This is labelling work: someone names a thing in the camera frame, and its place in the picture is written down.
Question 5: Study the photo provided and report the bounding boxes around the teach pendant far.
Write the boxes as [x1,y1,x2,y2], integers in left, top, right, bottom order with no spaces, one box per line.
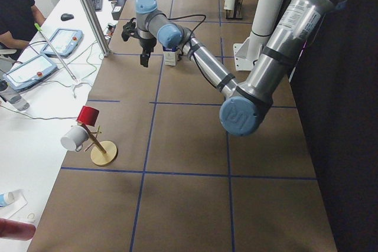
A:
[50,28,83,58]

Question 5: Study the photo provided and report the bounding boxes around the person in black shirt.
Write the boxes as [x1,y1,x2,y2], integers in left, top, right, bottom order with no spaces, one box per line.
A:
[1,0,45,50]

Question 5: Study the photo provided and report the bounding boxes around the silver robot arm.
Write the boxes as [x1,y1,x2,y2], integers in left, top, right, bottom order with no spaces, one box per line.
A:
[220,0,345,136]
[122,0,238,99]

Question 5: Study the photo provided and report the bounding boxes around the dark red bottle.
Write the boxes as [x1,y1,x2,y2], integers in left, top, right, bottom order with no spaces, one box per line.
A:
[1,218,36,241]

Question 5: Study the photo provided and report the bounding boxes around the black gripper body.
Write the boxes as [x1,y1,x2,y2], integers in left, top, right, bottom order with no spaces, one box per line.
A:
[121,18,139,41]

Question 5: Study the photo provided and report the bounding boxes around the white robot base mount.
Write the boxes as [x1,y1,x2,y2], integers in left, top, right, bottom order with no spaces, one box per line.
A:
[233,0,284,71]

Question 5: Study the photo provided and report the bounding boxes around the black wire cup rack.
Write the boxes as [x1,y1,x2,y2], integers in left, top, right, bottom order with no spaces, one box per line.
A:
[225,0,243,20]

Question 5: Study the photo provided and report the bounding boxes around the wooden mug tree stand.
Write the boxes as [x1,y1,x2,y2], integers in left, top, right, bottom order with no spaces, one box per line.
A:
[83,125,118,166]

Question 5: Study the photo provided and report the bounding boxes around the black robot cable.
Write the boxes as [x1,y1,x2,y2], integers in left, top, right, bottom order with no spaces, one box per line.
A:
[170,14,207,33]

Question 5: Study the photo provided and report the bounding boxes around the teach pendant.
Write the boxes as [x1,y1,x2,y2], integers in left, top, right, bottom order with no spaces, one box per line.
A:
[50,28,83,58]
[3,54,57,92]

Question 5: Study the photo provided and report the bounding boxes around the red mug on stand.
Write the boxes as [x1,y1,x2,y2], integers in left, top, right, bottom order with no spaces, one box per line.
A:
[76,106,99,126]

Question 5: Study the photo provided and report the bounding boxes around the aluminium frame post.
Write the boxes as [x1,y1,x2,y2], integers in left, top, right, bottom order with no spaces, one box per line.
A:
[80,0,110,57]

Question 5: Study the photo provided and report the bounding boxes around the white ribbed paper cup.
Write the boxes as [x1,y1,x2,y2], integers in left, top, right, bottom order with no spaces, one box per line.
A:
[223,0,236,11]

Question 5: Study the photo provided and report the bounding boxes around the black computer mouse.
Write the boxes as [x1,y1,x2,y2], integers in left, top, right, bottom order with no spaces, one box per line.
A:
[60,13,74,21]

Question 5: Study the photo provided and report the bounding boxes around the white mug on stand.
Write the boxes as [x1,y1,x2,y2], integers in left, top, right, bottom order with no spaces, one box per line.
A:
[60,125,89,152]

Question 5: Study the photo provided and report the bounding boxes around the teach pendant near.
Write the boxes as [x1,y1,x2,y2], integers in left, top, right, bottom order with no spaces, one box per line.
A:
[3,54,57,92]

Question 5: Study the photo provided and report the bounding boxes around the black box with label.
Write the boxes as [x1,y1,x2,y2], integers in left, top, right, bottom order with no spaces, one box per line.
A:
[112,0,126,20]

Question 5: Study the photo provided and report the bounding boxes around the blue white milk carton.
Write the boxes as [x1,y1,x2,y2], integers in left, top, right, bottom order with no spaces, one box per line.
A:
[162,47,178,66]

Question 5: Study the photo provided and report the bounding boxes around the silver rod green tip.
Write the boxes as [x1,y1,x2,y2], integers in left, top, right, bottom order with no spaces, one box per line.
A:
[34,22,79,83]

